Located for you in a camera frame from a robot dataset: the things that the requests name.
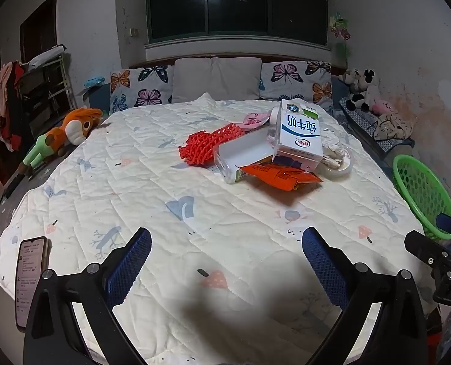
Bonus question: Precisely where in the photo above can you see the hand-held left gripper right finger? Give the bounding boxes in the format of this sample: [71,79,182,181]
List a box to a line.
[301,227,427,365]

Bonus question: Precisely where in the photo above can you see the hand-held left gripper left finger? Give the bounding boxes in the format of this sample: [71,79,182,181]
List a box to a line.
[23,228,153,365]

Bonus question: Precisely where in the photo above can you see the green plastic basket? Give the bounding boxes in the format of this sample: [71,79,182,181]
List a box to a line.
[393,155,451,241]

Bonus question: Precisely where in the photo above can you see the red foam fruit net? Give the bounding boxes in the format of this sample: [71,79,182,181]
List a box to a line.
[179,122,245,167]

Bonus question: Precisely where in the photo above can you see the red plastic object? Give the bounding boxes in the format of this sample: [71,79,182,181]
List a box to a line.
[425,308,445,350]

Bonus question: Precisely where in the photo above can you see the orange snack packet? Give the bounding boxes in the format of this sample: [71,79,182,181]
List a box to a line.
[240,162,323,192]

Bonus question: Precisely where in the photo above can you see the smartphone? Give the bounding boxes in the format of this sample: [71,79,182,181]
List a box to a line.
[15,237,50,331]

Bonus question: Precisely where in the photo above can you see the spotted plush toy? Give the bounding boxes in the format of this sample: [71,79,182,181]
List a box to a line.
[374,110,415,141]

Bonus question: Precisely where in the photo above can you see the white and blue milk carton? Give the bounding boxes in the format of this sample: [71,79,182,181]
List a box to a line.
[272,99,324,172]

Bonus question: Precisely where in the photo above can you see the pink plush toy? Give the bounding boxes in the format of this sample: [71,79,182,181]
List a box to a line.
[372,99,395,116]

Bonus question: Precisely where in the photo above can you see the clear plastic box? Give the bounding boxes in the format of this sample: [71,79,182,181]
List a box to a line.
[213,127,277,184]

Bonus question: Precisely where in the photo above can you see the orange and green stuffed toy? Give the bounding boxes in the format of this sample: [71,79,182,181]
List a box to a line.
[18,107,104,177]

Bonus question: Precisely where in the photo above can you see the pink packet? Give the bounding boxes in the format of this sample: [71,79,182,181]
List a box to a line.
[241,112,272,129]

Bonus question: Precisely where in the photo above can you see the black and white plush toy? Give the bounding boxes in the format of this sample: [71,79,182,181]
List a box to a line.
[348,69,380,112]

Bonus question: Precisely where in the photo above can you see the blue nightstand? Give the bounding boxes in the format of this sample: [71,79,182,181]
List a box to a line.
[77,84,112,118]

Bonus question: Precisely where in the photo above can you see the butterfly print pillow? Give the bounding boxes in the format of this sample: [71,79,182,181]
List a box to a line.
[109,65,175,114]
[259,61,332,112]

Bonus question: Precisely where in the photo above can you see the brown and white plush toy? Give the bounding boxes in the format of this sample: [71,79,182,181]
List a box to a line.
[342,69,361,94]

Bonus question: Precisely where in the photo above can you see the grey pillow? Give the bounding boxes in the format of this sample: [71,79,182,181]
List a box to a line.
[171,58,215,104]
[210,57,263,101]

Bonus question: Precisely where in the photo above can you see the metal shelf rack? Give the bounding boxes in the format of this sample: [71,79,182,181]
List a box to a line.
[18,44,76,130]

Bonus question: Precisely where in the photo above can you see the hanging clothes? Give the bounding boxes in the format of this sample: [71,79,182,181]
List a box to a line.
[0,61,31,151]

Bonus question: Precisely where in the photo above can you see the dark window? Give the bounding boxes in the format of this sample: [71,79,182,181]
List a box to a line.
[146,0,329,44]

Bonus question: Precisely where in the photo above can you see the artificial flower wall decoration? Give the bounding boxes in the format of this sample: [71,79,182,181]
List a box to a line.
[329,12,352,41]

